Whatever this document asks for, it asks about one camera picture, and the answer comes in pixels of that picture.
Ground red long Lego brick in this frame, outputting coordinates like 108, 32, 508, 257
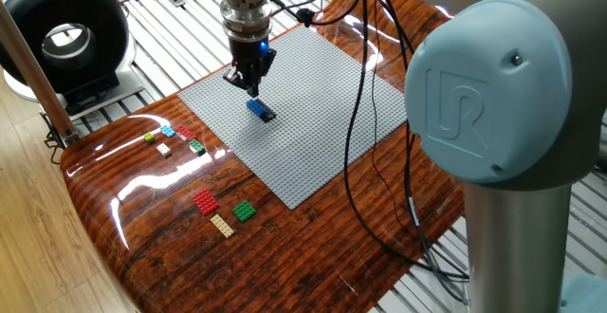
175, 125, 198, 142

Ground black cable with plug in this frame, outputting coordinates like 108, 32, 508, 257
268, 0, 470, 280

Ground black ring shaped device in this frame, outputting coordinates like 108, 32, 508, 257
0, 0, 146, 118

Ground grey Lego baseplate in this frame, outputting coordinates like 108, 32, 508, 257
177, 24, 409, 212

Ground green square Lego plate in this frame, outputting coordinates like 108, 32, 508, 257
231, 199, 258, 223

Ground wood pattern table mat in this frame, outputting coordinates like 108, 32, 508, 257
60, 0, 466, 313

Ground red wide Lego plate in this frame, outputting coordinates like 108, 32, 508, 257
192, 189, 221, 217

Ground tan Lego plate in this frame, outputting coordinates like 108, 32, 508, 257
210, 213, 235, 239

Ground black cable with silver connector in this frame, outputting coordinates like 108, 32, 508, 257
369, 0, 470, 304

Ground black wire tangle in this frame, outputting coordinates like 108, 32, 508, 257
44, 112, 67, 165

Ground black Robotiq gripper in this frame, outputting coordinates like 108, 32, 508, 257
222, 36, 278, 99

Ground black Lego plate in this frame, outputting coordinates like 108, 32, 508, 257
255, 98, 278, 124

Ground brown wooden pole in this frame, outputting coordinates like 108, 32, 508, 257
0, 0, 81, 147

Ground thin dark cable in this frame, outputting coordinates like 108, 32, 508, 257
369, 0, 421, 236

